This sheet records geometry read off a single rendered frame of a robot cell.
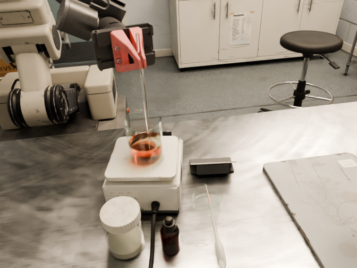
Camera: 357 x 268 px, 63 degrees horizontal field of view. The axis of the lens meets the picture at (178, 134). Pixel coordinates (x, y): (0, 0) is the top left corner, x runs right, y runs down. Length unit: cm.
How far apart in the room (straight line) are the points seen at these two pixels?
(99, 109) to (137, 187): 110
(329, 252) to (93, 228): 38
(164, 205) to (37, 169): 32
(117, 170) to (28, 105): 88
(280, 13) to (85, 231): 291
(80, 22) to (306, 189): 50
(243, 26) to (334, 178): 255
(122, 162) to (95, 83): 104
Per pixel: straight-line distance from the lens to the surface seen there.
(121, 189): 50
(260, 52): 324
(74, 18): 56
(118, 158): 53
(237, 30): 307
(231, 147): 69
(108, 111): 157
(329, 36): 200
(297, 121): 82
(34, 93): 135
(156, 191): 50
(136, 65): 45
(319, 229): 54
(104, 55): 52
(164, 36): 353
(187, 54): 301
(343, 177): 65
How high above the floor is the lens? 116
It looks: 34 degrees down
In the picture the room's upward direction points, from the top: 3 degrees counter-clockwise
